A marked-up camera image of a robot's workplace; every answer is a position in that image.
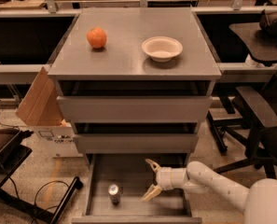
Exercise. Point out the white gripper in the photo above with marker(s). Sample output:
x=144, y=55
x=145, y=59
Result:
x=164, y=178

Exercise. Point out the silver redbull can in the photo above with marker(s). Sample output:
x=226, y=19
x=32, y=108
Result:
x=113, y=192

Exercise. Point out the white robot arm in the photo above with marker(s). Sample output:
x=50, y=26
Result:
x=257, y=203

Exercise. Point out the grey open bottom drawer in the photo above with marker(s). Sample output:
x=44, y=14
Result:
x=133, y=176

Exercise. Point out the grey middle drawer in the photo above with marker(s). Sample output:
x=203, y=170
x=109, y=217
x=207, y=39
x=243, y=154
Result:
x=135, y=138

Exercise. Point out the grey drawer cabinet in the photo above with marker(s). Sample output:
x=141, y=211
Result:
x=122, y=57

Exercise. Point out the grey top drawer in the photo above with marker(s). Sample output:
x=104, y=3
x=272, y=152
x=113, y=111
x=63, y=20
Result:
x=134, y=101

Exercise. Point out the white paper bowl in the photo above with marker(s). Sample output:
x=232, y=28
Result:
x=162, y=49

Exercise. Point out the black office chair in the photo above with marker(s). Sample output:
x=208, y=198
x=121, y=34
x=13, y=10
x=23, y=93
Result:
x=255, y=128

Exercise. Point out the brown cardboard box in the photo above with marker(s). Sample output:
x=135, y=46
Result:
x=40, y=111

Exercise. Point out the black stand left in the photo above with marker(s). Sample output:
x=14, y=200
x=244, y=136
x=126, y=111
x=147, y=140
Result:
x=12, y=154

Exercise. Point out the orange round fruit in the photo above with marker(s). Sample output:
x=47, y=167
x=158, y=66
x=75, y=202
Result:
x=96, y=37

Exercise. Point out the black side table right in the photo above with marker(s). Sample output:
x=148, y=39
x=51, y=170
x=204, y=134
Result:
x=261, y=46

